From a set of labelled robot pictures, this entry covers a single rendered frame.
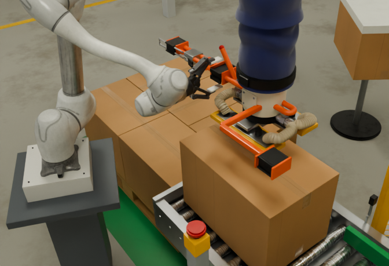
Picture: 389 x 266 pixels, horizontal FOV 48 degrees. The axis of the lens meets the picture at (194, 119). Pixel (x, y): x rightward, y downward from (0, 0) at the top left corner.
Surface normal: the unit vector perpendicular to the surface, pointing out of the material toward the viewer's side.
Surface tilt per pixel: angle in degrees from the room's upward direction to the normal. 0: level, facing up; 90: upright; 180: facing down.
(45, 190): 90
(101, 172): 0
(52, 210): 0
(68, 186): 90
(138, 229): 0
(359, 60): 90
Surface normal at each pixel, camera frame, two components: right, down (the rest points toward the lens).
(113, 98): -0.04, -0.81
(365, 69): -0.04, 0.58
